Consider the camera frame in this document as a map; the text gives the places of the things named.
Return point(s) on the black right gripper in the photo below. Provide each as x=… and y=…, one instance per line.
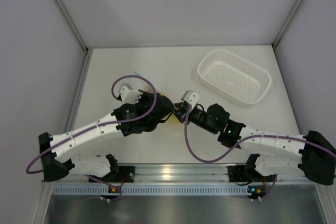
x=181, y=112

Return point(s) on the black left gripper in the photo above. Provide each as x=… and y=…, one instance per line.
x=145, y=95

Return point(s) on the clear zip top bag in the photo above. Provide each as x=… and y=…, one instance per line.
x=163, y=110

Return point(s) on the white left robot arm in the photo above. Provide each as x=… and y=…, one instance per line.
x=62, y=154

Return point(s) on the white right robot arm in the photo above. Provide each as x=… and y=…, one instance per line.
x=310, y=155

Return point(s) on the white perforated plastic basket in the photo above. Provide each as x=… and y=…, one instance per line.
x=233, y=77

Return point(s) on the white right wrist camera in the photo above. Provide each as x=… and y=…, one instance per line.
x=191, y=98

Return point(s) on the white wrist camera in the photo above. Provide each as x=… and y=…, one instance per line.
x=128, y=95
x=191, y=98

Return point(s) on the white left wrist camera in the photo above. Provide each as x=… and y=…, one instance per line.
x=128, y=95

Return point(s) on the aluminium mounting rail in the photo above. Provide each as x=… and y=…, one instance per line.
x=178, y=172

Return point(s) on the white slotted cable duct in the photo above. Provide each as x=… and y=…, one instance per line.
x=153, y=190

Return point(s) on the aluminium frame post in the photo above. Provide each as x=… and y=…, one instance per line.
x=290, y=17
x=69, y=20

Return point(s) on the right aluminium frame post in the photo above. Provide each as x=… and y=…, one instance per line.
x=290, y=17

